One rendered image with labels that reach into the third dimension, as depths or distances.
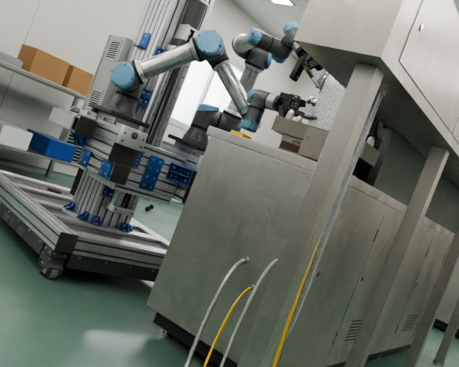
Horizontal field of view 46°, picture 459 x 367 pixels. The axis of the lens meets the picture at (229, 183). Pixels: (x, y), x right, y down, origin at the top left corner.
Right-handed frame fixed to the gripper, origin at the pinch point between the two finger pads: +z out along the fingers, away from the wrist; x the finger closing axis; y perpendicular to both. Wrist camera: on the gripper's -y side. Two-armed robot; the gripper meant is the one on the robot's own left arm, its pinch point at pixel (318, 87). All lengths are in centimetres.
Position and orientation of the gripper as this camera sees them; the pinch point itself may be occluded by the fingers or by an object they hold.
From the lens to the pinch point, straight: 242.4
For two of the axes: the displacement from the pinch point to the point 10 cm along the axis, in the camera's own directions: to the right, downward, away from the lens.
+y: 7.7, -5.1, -3.8
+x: 5.3, 1.8, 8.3
